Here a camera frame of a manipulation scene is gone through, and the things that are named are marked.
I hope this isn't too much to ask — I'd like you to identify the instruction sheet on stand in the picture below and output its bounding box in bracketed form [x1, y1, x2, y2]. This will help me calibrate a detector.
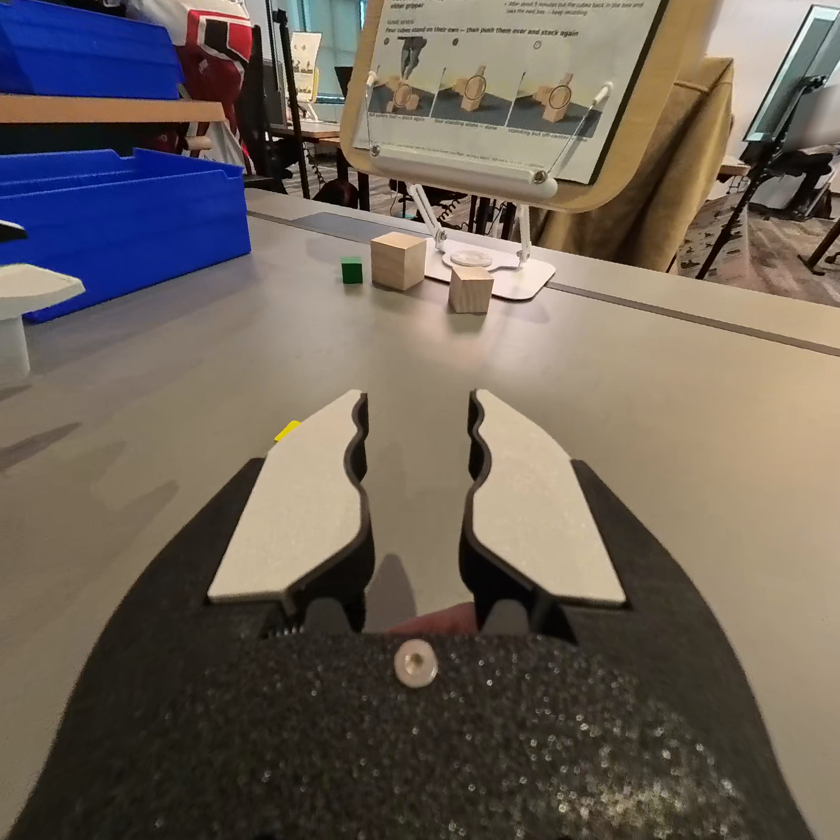
[339, 0, 686, 214]

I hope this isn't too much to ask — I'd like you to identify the wooden shelf board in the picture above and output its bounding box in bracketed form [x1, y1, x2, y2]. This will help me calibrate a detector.
[0, 93, 227, 124]

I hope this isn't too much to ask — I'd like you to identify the blue plastic bin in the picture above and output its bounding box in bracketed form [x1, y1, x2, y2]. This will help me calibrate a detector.
[0, 147, 252, 324]

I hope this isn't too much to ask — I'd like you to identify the black tripod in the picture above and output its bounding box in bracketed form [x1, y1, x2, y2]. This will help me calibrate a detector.
[696, 3, 840, 280]

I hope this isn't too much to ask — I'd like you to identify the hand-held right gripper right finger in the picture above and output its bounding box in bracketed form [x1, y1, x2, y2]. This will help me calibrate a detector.
[459, 388, 627, 608]

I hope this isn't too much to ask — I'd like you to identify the printed instruction sheet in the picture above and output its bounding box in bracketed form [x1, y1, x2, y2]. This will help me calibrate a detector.
[351, 0, 664, 186]

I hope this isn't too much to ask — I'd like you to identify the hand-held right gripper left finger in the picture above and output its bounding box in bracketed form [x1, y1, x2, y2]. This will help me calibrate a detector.
[206, 389, 376, 605]

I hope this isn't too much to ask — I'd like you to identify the large pale wooden cube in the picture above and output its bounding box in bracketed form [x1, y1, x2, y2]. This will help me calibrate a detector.
[371, 231, 429, 291]

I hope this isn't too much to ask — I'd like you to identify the black office chair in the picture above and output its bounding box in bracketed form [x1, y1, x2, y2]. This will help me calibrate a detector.
[252, 23, 296, 191]

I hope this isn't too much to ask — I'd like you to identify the blue storage bin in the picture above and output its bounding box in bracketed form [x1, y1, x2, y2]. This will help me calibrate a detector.
[0, 0, 185, 101]

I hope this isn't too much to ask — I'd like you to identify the red and white garment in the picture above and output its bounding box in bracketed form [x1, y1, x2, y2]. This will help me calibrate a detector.
[125, 0, 253, 175]

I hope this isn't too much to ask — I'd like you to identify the medium pale wooden cube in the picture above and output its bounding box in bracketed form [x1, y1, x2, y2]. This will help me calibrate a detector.
[449, 266, 494, 315]

